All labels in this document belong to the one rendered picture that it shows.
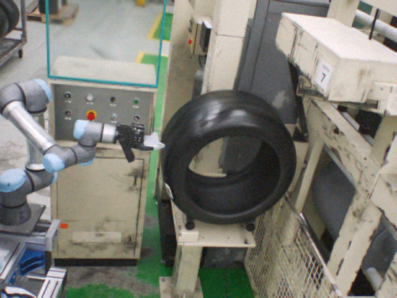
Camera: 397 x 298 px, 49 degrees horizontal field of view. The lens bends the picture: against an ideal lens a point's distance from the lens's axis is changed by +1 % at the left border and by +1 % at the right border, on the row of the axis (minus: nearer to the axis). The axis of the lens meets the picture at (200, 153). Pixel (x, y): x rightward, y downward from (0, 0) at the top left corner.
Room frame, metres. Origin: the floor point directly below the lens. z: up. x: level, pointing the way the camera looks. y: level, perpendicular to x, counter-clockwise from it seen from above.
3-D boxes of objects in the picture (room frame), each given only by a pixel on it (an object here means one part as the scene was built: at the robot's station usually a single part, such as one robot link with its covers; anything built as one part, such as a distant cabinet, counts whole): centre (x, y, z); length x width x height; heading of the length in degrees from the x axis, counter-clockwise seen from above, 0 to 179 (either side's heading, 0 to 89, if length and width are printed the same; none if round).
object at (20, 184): (1.60, 0.82, 0.88); 0.13 x 0.12 x 0.14; 146
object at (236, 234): (1.71, -0.10, 0.80); 0.37 x 0.36 x 0.02; 103
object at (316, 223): (2.29, -0.81, 0.61); 0.33 x 0.06 x 0.86; 103
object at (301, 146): (2.01, -0.42, 1.05); 0.20 x 0.15 x 0.30; 13
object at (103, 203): (2.24, 0.59, 0.63); 0.56 x 0.41 x 1.27; 103
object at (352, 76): (1.66, -0.42, 1.71); 0.61 x 0.25 x 0.15; 13
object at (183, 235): (1.68, 0.03, 0.84); 0.36 x 0.09 x 0.06; 13
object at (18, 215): (1.60, 0.83, 0.77); 0.15 x 0.15 x 0.10
